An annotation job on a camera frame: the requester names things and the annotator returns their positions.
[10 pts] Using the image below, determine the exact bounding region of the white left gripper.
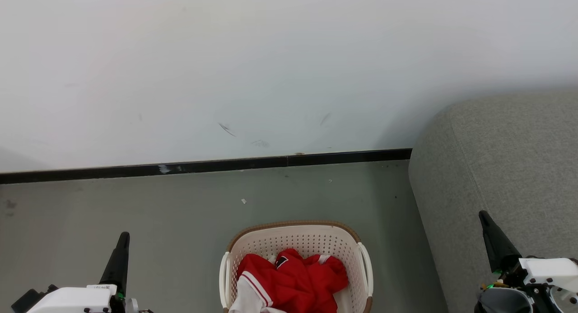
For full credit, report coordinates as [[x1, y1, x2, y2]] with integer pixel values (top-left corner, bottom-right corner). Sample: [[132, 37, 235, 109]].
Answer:
[[27, 232, 131, 313]]

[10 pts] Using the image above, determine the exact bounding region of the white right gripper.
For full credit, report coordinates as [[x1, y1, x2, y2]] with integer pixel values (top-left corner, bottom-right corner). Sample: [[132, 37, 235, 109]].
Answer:
[[479, 210, 578, 313]]

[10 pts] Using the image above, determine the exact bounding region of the red garment with white lettering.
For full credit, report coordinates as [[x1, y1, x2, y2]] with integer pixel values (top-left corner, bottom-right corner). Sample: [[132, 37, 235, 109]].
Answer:
[[303, 254, 350, 313]]

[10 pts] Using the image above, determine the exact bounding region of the black wall baseboard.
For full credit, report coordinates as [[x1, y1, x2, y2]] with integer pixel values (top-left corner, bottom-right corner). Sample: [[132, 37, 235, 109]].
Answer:
[[0, 149, 412, 185]]

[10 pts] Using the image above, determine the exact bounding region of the red jersey with white sleeve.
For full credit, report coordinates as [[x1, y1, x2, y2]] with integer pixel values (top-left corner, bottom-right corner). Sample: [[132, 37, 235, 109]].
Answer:
[[229, 248, 317, 313]]

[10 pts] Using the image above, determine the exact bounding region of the white perforated laundry basket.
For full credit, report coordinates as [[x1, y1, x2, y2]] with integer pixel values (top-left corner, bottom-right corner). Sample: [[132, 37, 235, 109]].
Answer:
[[219, 220, 374, 313]]

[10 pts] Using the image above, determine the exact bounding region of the grey fabric sofa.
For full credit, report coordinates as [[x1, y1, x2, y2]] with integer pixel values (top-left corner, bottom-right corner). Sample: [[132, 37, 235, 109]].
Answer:
[[409, 89, 578, 313]]

